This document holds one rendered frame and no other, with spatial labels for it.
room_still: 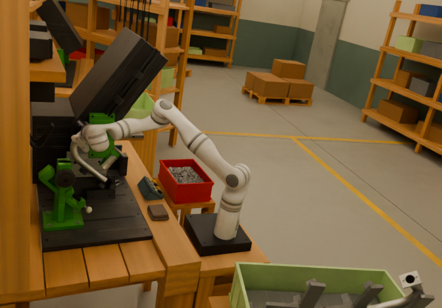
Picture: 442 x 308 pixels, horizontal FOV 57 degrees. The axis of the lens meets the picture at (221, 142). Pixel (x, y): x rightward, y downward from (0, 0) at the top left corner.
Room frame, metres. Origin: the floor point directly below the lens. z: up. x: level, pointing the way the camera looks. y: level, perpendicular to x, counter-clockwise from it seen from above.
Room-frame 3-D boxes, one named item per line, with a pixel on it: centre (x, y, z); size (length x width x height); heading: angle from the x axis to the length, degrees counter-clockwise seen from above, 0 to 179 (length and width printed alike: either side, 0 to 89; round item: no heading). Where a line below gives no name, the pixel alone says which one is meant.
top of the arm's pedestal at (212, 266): (1.55, -0.08, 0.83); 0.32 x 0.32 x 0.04; 26
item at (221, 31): (10.50, 1.64, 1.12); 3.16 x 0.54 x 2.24; 110
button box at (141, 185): (1.80, 0.30, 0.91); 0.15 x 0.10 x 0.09; 28
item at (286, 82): (8.21, -0.96, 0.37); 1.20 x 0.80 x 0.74; 118
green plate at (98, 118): (1.80, 0.57, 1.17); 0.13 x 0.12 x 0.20; 28
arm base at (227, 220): (1.55, -0.08, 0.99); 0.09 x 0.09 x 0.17; 23
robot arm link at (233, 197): (1.54, -0.09, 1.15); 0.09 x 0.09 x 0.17; 67
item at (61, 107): (1.86, 0.83, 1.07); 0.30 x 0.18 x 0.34; 28
